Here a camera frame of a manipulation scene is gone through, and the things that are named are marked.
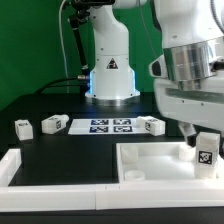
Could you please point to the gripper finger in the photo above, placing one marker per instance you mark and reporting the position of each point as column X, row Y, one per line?
column 188, row 131

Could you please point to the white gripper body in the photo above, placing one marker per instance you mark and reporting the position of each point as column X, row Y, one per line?
column 203, row 107

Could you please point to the white square table top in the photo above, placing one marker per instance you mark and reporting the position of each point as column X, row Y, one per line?
column 156, row 166

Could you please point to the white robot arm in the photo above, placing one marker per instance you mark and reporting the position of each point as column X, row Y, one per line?
column 189, row 75

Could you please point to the white U-shaped fence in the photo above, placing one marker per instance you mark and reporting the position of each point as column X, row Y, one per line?
column 90, row 196

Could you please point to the white sheet with tags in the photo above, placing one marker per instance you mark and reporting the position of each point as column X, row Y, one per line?
column 105, row 126

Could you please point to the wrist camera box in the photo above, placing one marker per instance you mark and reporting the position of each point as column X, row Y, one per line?
column 158, row 68

